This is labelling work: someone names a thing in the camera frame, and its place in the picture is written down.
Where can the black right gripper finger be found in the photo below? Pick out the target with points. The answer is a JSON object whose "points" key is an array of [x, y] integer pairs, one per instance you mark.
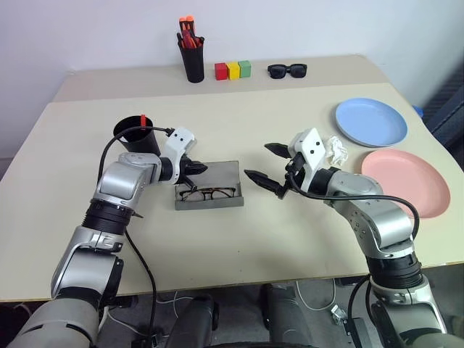
{"points": [[279, 149], [262, 179]]}

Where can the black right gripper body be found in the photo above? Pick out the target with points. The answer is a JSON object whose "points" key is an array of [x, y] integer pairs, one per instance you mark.
{"points": [[295, 172]]}

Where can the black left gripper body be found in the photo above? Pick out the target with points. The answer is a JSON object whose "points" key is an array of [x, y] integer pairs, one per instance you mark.
{"points": [[185, 169]]}

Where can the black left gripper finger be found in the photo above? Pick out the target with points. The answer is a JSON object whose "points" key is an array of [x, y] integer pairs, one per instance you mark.
{"points": [[197, 168], [190, 183]]}

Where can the tortoiseshell eyeglasses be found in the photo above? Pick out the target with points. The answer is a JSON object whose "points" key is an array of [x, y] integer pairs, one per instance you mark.
{"points": [[206, 192]]}

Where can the grey glasses case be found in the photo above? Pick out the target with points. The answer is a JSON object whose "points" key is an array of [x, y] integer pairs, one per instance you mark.
{"points": [[217, 175]]}

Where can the red black pen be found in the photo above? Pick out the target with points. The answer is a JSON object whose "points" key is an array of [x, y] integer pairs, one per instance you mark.
{"points": [[199, 41], [143, 121]]}

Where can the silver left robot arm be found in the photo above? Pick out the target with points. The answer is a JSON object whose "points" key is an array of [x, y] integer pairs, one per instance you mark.
{"points": [[119, 181]]}

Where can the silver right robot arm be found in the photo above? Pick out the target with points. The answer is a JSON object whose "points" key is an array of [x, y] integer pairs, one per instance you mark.
{"points": [[362, 195]]}

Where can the crumpled white paper ball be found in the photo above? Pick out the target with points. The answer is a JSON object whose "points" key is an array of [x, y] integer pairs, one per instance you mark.
{"points": [[337, 150]]}

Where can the wide black plastic cup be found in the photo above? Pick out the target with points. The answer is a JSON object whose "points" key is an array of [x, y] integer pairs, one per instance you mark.
{"points": [[141, 143]]}

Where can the black sunglasses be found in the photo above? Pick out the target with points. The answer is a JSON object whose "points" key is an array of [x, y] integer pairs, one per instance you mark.
{"points": [[279, 71]]}

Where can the green block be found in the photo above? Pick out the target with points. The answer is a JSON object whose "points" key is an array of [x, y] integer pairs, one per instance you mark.
{"points": [[245, 69]]}

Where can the blue plate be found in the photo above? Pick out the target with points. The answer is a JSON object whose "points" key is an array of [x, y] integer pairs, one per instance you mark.
{"points": [[369, 121]]}

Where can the yellow block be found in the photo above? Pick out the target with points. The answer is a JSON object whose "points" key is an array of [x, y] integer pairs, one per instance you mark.
{"points": [[233, 71]]}

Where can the red block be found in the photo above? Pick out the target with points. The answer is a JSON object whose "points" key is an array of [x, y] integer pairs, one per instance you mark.
{"points": [[220, 71]]}

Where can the tall black pen cup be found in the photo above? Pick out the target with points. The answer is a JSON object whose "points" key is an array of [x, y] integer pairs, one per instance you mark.
{"points": [[193, 65]]}

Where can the pink plate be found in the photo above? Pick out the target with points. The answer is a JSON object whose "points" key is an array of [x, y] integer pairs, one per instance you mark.
{"points": [[402, 181]]}

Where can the red black pen in cup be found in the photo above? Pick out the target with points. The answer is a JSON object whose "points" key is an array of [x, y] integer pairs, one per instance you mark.
{"points": [[199, 41]]}

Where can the dark rounded robot leg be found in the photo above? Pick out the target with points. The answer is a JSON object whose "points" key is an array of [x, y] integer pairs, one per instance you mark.
{"points": [[286, 319], [192, 322]]}

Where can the orange tipped black pen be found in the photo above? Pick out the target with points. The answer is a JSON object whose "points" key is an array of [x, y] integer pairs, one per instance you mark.
{"points": [[182, 25], [189, 24]]}

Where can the dark chair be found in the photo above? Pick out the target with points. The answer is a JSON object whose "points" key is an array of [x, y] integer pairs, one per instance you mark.
{"points": [[447, 108]]}

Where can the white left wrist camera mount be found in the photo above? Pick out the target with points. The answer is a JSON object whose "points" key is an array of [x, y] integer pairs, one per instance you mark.
{"points": [[177, 145]]}

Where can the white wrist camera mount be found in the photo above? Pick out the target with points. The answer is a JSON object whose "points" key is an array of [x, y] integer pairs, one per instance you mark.
{"points": [[311, 152], [177, 145]]}

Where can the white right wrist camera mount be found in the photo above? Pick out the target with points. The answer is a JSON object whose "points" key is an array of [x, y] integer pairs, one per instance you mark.
{"points": [[311, 152]]}

